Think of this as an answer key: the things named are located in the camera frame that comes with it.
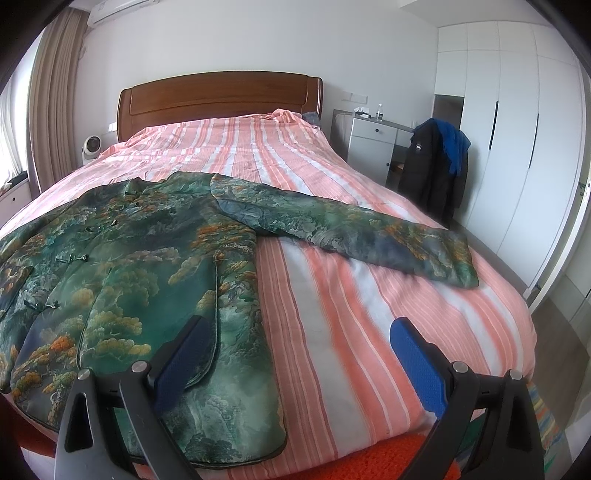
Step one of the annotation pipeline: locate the colourful striped rug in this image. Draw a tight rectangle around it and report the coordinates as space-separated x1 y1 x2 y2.
526 383 561 462

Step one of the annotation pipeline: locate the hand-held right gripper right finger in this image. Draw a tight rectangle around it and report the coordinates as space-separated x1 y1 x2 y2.
389 316 546 480

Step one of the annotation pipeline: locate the blue garment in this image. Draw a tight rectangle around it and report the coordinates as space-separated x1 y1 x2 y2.
431 119 472 177

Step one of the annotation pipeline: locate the orange bed base cover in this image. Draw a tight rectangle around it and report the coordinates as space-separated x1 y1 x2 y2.
18 427 462 480

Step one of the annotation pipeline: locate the beige curtain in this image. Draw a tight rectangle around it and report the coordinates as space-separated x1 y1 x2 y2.
27 7 90 195

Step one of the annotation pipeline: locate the green printed padded jacket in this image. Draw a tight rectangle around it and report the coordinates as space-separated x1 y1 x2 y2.
0 172 479 464

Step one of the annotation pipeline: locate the black jacket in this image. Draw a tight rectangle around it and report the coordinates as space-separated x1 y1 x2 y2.
398 117 469 227

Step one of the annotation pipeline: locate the white wardrobe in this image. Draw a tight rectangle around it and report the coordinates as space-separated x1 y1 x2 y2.
434 21 587 291

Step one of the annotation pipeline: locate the wooden headboard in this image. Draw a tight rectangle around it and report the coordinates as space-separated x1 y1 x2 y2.
117 71 324 143

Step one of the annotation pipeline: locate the white air conditioner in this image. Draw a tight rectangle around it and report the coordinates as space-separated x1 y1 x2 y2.
88 0 160 26

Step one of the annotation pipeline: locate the white round fan heater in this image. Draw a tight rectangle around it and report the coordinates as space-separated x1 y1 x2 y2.
76 134 103 165

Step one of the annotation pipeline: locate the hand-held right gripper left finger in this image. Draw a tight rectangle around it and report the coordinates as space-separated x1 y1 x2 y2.
54 315 219 480

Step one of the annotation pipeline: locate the window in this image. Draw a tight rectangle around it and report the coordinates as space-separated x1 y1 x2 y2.
0 46 35 185

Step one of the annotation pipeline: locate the grey white bedside cabinet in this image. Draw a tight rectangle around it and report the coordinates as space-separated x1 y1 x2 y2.
347 114 416 188

